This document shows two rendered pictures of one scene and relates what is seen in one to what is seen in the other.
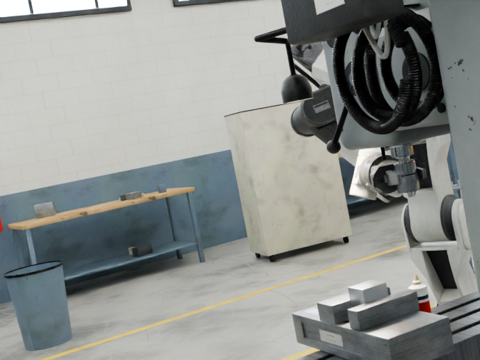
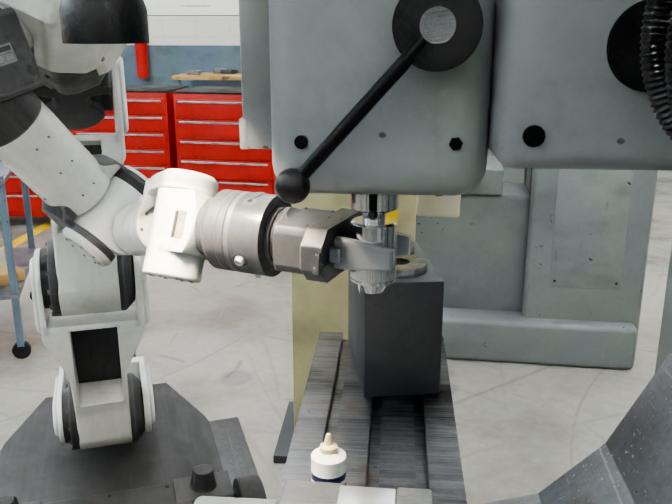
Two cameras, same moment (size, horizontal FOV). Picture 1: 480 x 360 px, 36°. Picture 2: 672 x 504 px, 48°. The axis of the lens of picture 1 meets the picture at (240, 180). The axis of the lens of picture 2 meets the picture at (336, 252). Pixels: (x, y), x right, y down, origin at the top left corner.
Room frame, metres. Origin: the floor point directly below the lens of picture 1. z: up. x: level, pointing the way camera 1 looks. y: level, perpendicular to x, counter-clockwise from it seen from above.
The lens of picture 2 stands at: (1.18, 0.30, 1.46)
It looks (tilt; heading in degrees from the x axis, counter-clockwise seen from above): 17 degrees down; 303
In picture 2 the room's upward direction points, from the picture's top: straight up
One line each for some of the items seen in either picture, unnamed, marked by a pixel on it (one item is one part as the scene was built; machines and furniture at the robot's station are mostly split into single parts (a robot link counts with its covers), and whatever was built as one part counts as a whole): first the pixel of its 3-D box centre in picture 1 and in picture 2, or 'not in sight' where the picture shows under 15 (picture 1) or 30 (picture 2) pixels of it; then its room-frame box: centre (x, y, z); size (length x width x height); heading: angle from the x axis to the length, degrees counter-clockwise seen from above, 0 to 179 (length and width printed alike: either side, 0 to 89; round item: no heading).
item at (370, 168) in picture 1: (390, 175); (292, 240); (1.64, -0.33, 1.24); 0.13 x 0.12 x 0.10; 100
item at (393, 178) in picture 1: (392, 178); (361, 257); (1.55, -0.32, 1.24); 0.06 x 0.02 x 0.03; 10
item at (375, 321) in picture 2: not in sight; (391, 310); (1.74, -0.74, 1.00); 0.22 x 0.12 x 0.20; 128
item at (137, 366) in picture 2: not in sight; (104, 400); (2.40, -0.68, 0.68); 0.21 x 0.20 x 0.13; 139
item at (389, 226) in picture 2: (403, 164); (373, 225); (1.55, -0.35, 1.26); 0.05 x 0.05 x 0.01
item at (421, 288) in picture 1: (419, 298); (328, 475); (1.60, -0.34, 0.96); 0.04 x 0.04 x 0.11
